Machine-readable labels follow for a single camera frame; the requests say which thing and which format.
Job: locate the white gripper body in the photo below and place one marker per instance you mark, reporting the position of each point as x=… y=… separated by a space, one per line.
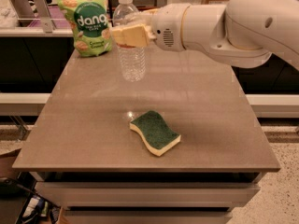
x=166 y=27

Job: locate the clear plastic water bottle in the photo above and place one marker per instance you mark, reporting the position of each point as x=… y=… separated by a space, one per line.
x=132 y=60

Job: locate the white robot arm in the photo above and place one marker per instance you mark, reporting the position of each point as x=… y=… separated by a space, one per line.
x=241 y=33

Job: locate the green rice chip bag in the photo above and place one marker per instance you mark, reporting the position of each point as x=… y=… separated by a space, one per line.
x=89 y=24

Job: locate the green and yellow sponge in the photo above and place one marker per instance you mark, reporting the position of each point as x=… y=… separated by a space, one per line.
x=156 y=135

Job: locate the grey cabinet drawer front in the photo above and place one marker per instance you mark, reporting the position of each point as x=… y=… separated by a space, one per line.
x=126 y=194

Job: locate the metal railing post left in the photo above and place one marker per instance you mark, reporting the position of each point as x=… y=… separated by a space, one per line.
x=44 y=16

